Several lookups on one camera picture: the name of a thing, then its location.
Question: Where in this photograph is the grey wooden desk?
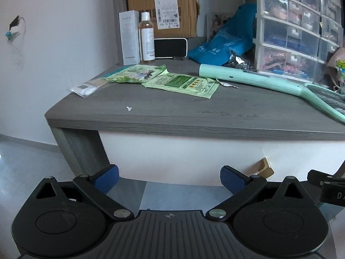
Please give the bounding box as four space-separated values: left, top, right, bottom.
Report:
45 83 344 175

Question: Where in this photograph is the mint electric fly swatter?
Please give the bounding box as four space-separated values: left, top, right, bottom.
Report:
199 64 344 124

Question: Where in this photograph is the brass drawer knob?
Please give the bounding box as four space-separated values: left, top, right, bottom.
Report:
257 157 274 179

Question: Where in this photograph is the green cartoon sachet packet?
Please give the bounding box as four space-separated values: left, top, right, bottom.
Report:
105 64 167 83

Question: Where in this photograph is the blue plastic bag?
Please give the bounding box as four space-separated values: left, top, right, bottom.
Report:
188 3 257 66

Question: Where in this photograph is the brown cardboard box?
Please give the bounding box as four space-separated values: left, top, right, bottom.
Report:
127 0 198 39

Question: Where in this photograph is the wall charger plug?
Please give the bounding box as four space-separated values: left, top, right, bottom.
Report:
5 15 26 42

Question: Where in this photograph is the white drawer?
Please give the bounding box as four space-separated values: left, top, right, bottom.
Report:
99 132 344 186

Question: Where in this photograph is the black foil packet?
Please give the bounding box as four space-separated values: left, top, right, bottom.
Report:
223 50 256 71

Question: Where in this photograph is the white black smart display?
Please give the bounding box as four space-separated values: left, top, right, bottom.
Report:
154 38 188 59

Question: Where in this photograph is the white tall carton box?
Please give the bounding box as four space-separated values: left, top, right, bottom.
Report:
119 11 140 66

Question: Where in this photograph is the clear toner bottle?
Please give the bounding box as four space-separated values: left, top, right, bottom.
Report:
139 12 155 63

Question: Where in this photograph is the torn white wrapper scrap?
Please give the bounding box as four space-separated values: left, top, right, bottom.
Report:
216 79 238 89

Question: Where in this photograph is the clear plastic drawer organizer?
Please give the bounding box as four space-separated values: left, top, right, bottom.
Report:
245 0 344 85

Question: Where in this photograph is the green label sachet packet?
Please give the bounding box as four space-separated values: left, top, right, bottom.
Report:
142 70 219 99

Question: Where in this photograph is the pink cloth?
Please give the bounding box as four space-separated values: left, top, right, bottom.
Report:
327 47 344 95

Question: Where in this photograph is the acrylic cartoon figure stand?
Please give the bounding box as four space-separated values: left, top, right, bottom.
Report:
336 59 345 95

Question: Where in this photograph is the cotton swab packet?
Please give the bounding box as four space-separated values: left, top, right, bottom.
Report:
69 77 108 98

